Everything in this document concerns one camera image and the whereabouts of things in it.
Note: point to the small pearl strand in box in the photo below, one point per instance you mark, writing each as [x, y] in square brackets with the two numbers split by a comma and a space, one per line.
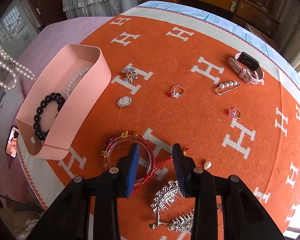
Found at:
[74, 79]

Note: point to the smartphone with lit screen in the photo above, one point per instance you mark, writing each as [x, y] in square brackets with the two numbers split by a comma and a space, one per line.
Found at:
[11, 146]

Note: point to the pearl drop pendant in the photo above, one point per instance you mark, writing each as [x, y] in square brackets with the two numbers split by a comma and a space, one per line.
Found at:
[207, 165]

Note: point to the light blue patterned bed sheet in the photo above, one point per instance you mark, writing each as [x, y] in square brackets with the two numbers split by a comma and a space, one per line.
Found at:
[248, 36]

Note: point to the silver flower brooch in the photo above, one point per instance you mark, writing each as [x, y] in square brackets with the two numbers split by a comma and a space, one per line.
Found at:
[130, 74]

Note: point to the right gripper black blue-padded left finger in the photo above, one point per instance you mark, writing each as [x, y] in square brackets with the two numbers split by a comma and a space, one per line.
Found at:
[68, 216]

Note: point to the gold pearl safety pin brooch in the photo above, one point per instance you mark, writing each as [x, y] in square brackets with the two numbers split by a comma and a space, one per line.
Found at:
[226, 87]

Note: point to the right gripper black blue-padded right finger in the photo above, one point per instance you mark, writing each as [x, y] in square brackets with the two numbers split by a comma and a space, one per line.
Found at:
[244, 217]

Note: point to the pink smart watch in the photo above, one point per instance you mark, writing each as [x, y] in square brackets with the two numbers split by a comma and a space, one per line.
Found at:
[247, 68]

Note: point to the oval white stone brooch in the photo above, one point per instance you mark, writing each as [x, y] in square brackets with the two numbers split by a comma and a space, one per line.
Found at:
[124, 101]

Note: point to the orange H-pattern blanket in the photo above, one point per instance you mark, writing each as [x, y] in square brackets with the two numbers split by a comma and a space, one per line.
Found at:
[253, 131]

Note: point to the silver rhinestone hair comb tiara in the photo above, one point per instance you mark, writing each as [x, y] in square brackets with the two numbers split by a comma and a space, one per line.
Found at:
[166, 197]

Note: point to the pink open jewelry box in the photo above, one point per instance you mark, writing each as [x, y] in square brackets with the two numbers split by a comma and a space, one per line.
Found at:
[63, 125]

